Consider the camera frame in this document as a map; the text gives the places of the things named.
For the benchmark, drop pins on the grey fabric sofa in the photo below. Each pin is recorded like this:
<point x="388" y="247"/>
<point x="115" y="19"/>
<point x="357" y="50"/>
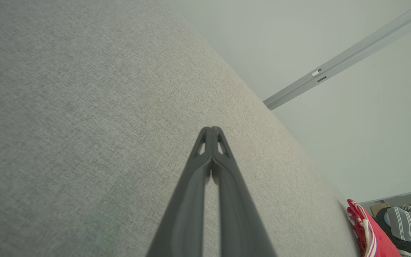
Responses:
<point x="84" y="125"/>

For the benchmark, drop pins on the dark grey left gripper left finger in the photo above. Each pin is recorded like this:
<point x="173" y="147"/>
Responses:
<point x="187" y="207"/>

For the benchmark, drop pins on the grey metal wall profile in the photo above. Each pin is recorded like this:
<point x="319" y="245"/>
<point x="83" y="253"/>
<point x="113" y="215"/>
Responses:
<point x="351" y="53"/>

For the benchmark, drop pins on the red Bulls jersey white sleeves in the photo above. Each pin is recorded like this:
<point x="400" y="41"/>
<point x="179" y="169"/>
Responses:
<point x="380" y="239"/>

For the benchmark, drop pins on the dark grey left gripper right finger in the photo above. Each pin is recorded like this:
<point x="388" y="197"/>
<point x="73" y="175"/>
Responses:
<point x="237" y="214"/>

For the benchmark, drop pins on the brown cardboard box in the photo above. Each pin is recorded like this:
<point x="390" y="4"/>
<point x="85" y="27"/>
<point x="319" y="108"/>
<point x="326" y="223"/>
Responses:
<point x="378" y="208"/>

